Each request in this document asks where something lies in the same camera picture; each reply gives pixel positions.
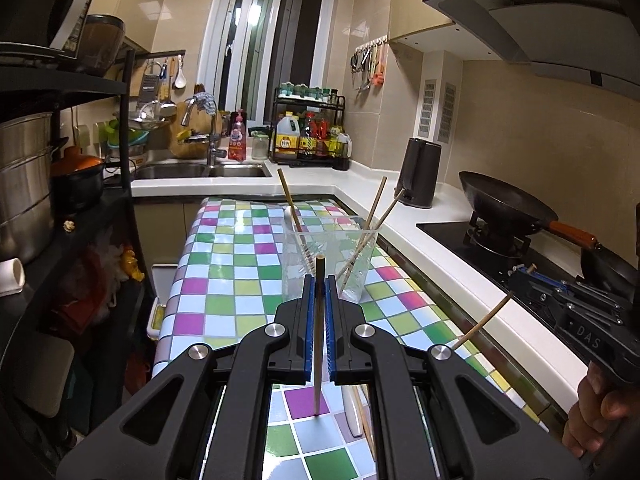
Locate row of spice jars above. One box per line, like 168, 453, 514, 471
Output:
278, 81, 341, 106

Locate bamboo chopstick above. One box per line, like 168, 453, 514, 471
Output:
337, 176, 389, 284
451, 293, 515, 351
351, 385, 377, 464
345, 188, 407, 281
276, 168, 314, 262
313, 256, 326, 417

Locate dark pan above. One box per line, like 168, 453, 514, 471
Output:
580, 242, 640, 302

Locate dish rack with bowls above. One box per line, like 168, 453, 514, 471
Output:
106, 109, 167, 159

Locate patterned cloth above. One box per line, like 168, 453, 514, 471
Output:
194, 91, 220, 117

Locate black microwave oven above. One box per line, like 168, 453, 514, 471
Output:
0, 0, 107, 59

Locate black burner grate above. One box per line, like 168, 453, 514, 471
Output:
465, 215, 533, 258

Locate checkered table cover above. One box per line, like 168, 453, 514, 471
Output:
149, 197, 552, 480

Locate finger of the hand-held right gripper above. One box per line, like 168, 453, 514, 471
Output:
507, 263, 581, 302
511, 282, 572, 327

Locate white roll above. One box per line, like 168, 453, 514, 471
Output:
0, 258, 26, 297

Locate narrow wall vent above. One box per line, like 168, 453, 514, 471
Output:
419, 80, 439, 140

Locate wide wall vent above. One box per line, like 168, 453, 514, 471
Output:
438, 82, 457, 143

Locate metal sink faucet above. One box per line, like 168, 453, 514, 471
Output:
180, 97, 227, 167

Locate black electric kettle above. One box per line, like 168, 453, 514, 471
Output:
397, 137, 443, 210

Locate black spice rack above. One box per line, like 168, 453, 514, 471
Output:
271, 87, 352, 171

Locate steel sink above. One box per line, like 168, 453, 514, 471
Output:
132, 162, 274, 181

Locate person's right hand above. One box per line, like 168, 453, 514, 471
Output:
562, 361, 640, 459

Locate glass jar green lid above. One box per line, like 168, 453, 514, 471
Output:
250, 130, 270, 161

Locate yellow cooking oil bottle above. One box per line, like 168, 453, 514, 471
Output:
274, 113, 302, 162

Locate metal kitchen scissors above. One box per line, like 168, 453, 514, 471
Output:
350, 46, 375, 92

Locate black shelf unit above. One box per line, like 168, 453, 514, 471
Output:
0, 41, 157, 480

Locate white bin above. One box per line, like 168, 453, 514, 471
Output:
146, 262, 184, 344

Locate black pot orange lid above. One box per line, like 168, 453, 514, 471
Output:
50, 145, 109, 214

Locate clear plastic utensil holder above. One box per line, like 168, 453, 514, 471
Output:
281, 216, 384, 304

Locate steel stockpot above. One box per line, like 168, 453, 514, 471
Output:
0, 112, 57, 267

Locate window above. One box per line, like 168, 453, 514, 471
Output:
199, 0, 337, 133

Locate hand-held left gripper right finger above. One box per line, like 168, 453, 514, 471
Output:
325, 275, 589, 480

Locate orange handled tool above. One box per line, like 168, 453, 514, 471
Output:
372, 44, 387, 86

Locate yellow plastic bag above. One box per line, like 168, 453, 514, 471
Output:
120, 244, 146, 284

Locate white kitchen countertop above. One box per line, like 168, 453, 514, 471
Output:
130, 156, 595, 433

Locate range hood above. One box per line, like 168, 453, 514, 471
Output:
422, 0, 640, 97

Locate pink dish soap bottle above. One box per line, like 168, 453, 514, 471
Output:
228, 108, 250, 162

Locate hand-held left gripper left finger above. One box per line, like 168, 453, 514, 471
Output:
55, 275, 318, 480

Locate white wall socket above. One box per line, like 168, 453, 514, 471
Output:
75, 122, 109, 149

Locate red plastic bag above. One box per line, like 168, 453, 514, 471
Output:
49, 249, 122, 337

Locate tan rounded object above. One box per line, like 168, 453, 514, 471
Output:
168, 109, 222, 159

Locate black glass gas hob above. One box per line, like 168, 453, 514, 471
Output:
416, 221, 640, 321

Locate black wok with wooden handle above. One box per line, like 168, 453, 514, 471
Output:
458, 171, 603, 251

